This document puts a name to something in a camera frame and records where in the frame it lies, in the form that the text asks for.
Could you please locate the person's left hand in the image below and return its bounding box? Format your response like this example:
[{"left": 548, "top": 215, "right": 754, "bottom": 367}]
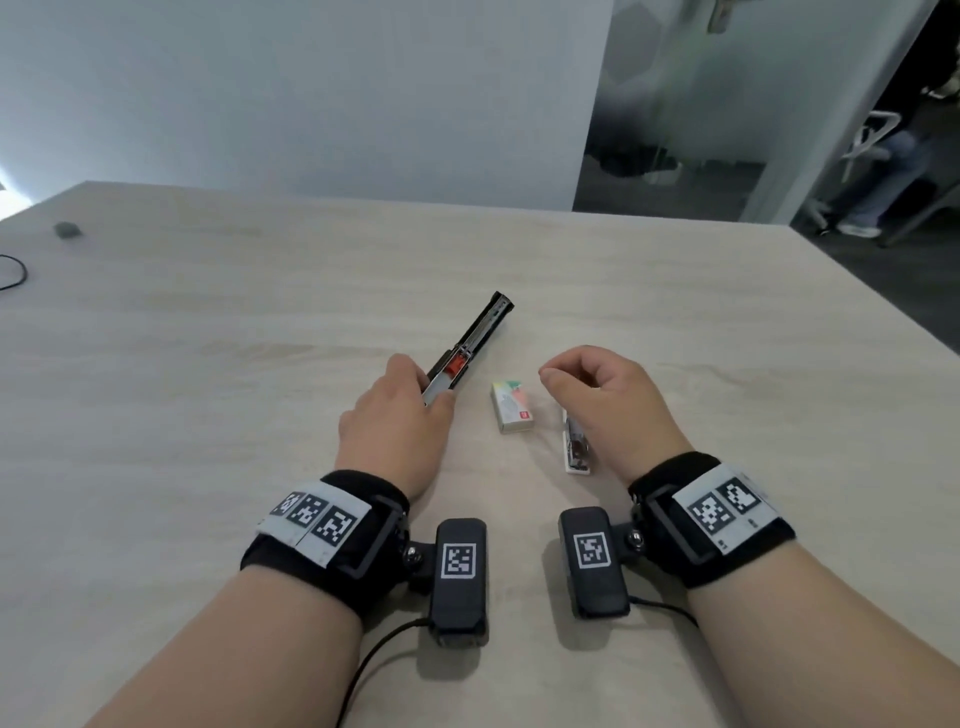
[{"left": 335, "top": 353, "right": 457, "bottom": 504}]

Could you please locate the person's right hand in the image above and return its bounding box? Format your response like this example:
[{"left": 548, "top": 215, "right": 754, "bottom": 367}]
[{"left": 538, "top": 344, "right": 695, "bottom": 485}]

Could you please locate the pastel printed staples box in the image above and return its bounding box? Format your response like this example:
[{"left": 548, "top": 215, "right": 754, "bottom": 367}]
[{"left": 491, "top": 380, "right": 536, "bottom": 436}]

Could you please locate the black stapler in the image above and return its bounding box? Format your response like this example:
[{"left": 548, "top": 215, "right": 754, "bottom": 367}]
[{"left": 422, "top": 292, "right": 516, "bottom": 408}]

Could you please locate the person's right forearm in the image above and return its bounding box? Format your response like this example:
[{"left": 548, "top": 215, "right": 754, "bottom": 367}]
[{"left": 686, "top": 539, "right": 960, "bottom": 728}]

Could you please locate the person's left forearm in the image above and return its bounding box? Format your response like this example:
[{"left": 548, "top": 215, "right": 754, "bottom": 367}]
[{"left": 82, "top": 566, "right": 367, "bottom": 728}]

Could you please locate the frosted glass door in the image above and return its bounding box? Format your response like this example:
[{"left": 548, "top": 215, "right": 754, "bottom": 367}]
[{"left": 573, "top": 0, "right": 939, "bottom": 224}]

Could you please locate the white office chair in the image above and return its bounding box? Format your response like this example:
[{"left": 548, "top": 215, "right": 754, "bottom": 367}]
[{"left": 839, "top": 110, "right": 901, "bottom": 185}]

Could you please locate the black left wrist strap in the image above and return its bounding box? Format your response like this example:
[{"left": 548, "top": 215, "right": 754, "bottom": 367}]
[{"left": 239, "top": 470, "right": 412, "bottom": 628}]

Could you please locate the black wrist strap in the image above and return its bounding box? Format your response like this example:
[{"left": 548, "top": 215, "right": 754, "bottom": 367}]
[
  {"left": 239, "top": 470, "right": 412, "bottom": 628},
  {"left": 628, "top": 452, "right": 796, "bottom": 591}
]

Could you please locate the black right wrist strap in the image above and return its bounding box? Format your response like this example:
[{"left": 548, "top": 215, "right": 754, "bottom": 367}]
[{"left": 628, "top": 452, "right": 796, "bottom": 591}]

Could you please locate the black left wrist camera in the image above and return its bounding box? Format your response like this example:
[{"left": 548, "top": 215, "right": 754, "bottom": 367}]
[{"left": 425, "top": 517, "right": 490, "bottom": 649}]

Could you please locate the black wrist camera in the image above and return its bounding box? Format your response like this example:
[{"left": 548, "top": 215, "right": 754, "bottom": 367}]
[
  {"left": 558, "top": 506, "right": 631, "bottom": 621},
  {"left": 425, "top": 517, "right": 490, "bottom": 649}
]

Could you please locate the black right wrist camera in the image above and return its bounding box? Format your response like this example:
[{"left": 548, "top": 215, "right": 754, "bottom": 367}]
[{"left": 558, "top": 506, "right": 631, "bottom": 621}]

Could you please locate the black right camera cable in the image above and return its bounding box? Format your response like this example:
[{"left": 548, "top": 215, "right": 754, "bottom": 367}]
[{"left": 626, "top": 596, "right": 700, "bottom": 628}]

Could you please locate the black camera cable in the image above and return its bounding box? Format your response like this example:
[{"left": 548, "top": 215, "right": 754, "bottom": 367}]
[
  {"left": 335, "top": 618, "right": 433, "bottom": 728},
  {"left": 626, "top": 596, "right": 700, "bottom": 628}
]

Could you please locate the black left camera cable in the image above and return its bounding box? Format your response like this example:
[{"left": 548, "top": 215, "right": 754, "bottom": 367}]
[{"left": 335, "top": 618, "right": 433, "bottom": 728}]

